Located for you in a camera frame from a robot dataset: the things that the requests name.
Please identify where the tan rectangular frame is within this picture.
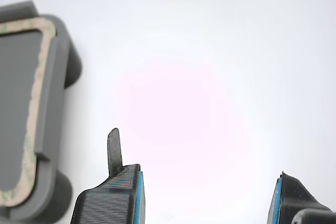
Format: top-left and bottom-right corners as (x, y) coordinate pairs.
(0, 16), (58, 208)

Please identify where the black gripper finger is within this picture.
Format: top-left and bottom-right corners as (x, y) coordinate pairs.
(69, 127), (145, 224)
(266, 170), (336, 224)

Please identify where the gray holder platform with legs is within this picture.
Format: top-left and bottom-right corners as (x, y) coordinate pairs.
(0, 0), (83, 222)

